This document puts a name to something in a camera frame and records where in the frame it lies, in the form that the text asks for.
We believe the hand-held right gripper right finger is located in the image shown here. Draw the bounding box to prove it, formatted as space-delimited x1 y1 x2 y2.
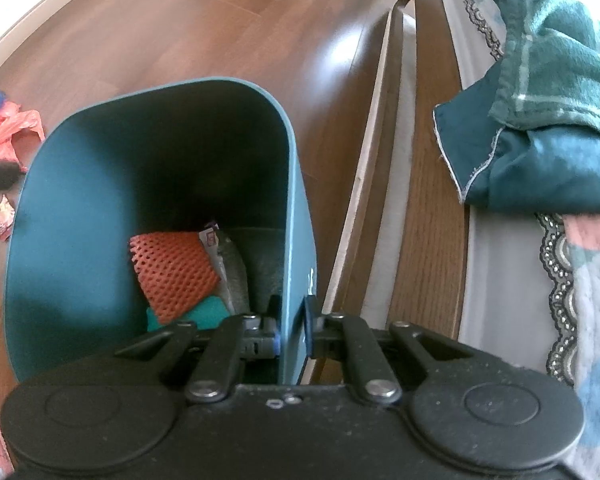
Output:
304 294 473 406

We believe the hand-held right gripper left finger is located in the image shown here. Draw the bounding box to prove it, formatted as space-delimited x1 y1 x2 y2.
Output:
112 294 283 405

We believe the red plastic bag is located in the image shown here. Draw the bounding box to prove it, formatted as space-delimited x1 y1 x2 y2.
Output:
0 101 46 163

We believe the reddish brown strip wrapper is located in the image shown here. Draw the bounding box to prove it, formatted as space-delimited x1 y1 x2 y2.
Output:
0 196 15 242

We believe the grey wrapper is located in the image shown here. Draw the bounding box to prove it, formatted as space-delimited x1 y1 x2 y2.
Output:
200 220 253 316

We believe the dark teal waste bin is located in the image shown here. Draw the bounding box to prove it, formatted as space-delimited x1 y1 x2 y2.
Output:
4 77 317 386

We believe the orange foam fruit net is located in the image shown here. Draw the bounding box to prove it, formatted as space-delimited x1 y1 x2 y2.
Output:
128 231 221 325

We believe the grey mattress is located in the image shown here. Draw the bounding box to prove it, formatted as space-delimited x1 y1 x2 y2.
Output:
437 0 576 386

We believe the teal duvet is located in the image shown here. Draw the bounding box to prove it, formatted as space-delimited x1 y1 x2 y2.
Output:
432 92 600 216

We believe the green plaid blanket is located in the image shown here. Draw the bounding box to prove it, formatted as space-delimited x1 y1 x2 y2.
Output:
470 0 600 141

